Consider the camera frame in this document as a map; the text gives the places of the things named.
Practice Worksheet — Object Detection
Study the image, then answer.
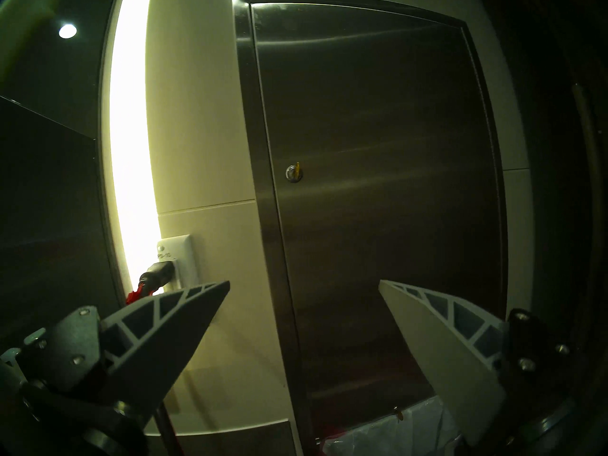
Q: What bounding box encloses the black power plug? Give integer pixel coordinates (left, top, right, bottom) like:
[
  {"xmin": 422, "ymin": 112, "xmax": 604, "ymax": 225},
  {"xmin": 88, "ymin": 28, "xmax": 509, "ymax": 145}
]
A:
[{"xmin": 138, "ymin": 260, "xmax": 175, "ymax": 292}]

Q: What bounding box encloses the steel towel dispenser door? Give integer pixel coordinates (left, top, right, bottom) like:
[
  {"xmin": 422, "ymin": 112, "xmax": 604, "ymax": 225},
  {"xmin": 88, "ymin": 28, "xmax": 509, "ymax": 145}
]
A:
[{"xmin": 249, "ymin": 1, "xmax": 509, "ymax": 441}]

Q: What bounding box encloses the stainless steel cabinet door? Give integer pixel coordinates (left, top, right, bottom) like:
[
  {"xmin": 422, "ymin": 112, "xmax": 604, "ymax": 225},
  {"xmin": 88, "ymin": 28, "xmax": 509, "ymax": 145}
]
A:
[{"xmin": 232, "ymin": 0, "xmax": 513, "ymax": 456}]

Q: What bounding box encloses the wall mirror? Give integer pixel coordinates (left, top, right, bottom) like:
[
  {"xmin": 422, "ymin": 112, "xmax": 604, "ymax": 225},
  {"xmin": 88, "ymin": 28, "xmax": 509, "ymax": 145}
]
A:
[{"xmin": 0, "ymin": 0, "xmax": 119, "ymax": 351}]

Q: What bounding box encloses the white wall outlet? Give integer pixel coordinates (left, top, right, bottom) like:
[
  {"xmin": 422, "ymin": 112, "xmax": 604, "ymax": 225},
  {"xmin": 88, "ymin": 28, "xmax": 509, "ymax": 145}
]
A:
[{"xmin": 157, "ymin": 234, "xmax": 200, "ymax": 292}]

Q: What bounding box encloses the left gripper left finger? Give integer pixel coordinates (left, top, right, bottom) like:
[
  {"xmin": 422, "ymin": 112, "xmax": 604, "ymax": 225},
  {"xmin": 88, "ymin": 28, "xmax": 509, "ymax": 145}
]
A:
[{"xmin": 17, "ymin": 280, "xmax": 231, "ymax": 418}]

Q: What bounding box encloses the pink-rimmed clear trash liner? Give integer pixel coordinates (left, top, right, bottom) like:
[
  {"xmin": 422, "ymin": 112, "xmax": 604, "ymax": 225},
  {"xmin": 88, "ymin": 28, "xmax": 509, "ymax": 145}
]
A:
[{"xmin": 323, "ymin": 396, "xmax": 464, "ymax": 456}]

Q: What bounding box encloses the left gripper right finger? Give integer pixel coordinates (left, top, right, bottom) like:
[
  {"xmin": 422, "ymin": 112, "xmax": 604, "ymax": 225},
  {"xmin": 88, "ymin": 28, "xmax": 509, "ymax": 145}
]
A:
[{"xmin": 379, "ymin": 279, "xmax": 575, "ymax": 448}]

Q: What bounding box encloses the vertical bright light strip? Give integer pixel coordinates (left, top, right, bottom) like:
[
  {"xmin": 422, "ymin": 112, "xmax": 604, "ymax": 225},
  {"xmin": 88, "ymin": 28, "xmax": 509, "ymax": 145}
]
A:
[{"xmin": 100, "ymin": 0, "xmax": 164, "ymax": 294}]

